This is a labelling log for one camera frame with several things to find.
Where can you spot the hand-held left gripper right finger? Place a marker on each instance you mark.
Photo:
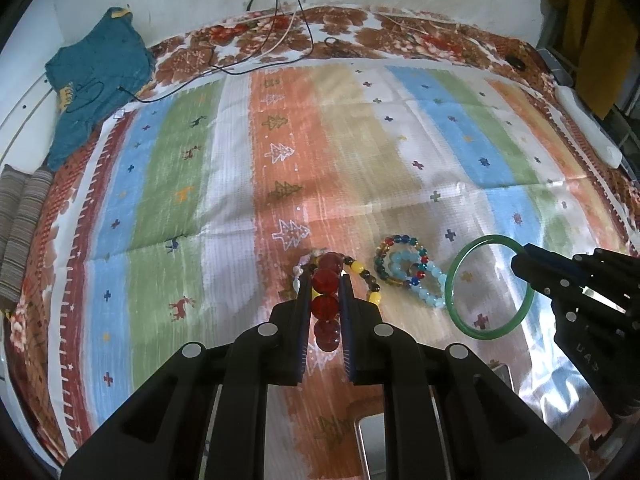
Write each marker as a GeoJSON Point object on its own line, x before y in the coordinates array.
{"type": "Point", "coordinates": [348, 345]}

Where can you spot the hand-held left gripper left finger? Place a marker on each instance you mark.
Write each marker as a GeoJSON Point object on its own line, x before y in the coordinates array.
{"type": "Point", "coordinates": [303, 350]}

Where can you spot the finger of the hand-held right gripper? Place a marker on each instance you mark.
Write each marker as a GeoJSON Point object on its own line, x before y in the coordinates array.
{"type": "Point", "coordinates": [535, 280]}
{"type": "Point", "coordinates": [560, 262]}

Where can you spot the green jade bangle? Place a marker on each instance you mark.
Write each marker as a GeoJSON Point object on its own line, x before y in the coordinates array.
{"type": "Point", "coordinates": [450, 290]}

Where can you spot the small black object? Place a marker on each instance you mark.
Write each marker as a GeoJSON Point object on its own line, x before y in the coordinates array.
{"type": "Point", "coordinates": [517, 62]}

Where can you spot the yellow hanging cloth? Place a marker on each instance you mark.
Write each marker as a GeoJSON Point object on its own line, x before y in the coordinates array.
{"type": "Point", "coordinates": [590, 35]}

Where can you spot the striped printed blanket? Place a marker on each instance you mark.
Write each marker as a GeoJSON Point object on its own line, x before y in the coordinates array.
{"type": "Point", "coordinates": [280, 110]}

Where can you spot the small black loop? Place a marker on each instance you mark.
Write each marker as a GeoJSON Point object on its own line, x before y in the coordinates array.
{"type": "Point", "coordinates": [326, 40]}

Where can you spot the grey striped pillow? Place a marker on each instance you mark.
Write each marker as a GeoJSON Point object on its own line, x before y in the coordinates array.
{"type": "Point", "coordinates": [20, 230]}

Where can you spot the brown floral bedsheet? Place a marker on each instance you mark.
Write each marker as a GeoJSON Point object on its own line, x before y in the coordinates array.
{"type": "Point", "coordinates": [350, 25]}

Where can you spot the teal knitted sweater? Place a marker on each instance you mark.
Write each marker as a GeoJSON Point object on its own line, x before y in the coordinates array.
{"type": "Point", "coordinates": [95, 70]}

